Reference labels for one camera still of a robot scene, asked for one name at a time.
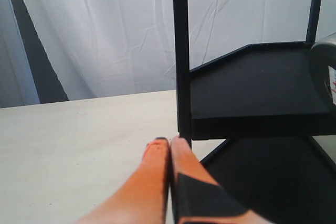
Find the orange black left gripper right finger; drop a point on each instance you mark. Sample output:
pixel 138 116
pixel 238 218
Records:
pixel 197 197

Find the white backdrop curtain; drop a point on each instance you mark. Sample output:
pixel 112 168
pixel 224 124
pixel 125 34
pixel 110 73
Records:
pixel 102 48

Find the black metal shelf rack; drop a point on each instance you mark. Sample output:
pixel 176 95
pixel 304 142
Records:
pixel 254 120

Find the dark backdrop stand panel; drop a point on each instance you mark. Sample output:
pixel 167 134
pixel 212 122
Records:
pixel 47 84

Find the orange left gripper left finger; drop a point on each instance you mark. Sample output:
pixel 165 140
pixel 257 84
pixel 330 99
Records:
pixel 143 197

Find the stainless steel mug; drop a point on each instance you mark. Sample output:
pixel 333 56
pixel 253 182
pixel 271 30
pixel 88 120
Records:
pixel 322 70

